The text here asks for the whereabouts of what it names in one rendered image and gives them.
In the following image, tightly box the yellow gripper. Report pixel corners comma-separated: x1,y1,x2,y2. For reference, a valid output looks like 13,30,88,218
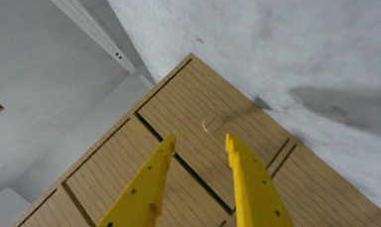
96,133,295,227

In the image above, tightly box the tan wooden chest of drawers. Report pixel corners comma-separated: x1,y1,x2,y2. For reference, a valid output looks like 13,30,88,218
10,53,381,227

